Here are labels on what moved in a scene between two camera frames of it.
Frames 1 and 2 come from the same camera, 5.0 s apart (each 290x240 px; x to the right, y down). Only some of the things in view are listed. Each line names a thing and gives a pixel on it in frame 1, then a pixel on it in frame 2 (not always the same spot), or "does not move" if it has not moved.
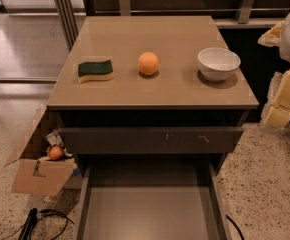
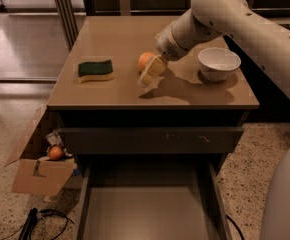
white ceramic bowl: x=218 y=64 does not move
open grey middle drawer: x=151 y=198 does not move
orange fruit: x=148 y=63 does not move
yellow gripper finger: x=285 y=97 → x=169 y=49
